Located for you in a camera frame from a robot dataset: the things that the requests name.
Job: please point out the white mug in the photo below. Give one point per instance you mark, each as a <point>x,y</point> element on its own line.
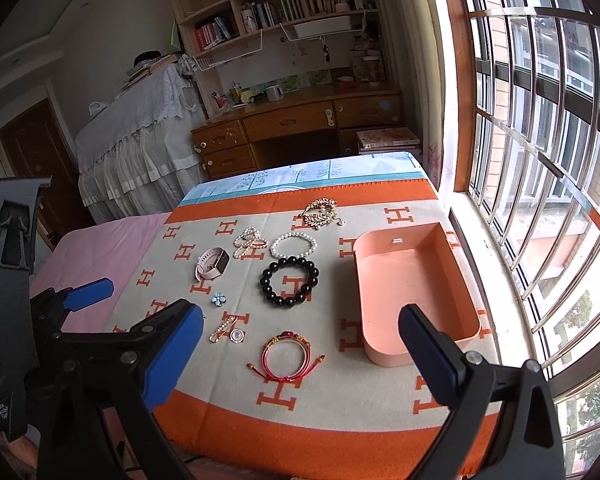
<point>274,93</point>

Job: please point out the pink storage tray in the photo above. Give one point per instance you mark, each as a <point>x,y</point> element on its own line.
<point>411,265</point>

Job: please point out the blue patterned bedsheet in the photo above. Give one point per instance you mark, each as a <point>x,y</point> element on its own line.
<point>328,172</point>

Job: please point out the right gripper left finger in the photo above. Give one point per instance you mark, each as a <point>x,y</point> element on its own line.
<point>144,365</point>

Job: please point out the white lace covered furniture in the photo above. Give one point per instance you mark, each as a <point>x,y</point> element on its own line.
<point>137,156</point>

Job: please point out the orange H pattern blanket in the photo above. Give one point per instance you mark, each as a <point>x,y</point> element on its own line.
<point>290,389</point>

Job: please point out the pink bedsheet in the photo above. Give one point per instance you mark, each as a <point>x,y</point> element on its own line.
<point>110,250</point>

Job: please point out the dark wooden door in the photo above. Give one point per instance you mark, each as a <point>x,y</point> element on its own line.
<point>35,148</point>

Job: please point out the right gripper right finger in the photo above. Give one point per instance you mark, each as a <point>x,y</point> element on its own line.
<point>525,442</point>

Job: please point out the wooden desk with drawers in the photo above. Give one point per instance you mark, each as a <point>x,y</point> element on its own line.
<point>307,125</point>

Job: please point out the metal window grille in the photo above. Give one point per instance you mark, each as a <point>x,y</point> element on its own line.
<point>535,180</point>

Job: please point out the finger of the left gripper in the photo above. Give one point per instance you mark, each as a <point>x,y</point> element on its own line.
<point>73,299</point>

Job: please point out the pink smart watch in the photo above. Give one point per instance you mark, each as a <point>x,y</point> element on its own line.
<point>211,264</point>

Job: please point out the stack of books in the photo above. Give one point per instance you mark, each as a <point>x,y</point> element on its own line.
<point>387,140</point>

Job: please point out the pearl hair clip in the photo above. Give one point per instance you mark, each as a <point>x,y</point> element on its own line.
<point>223,328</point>

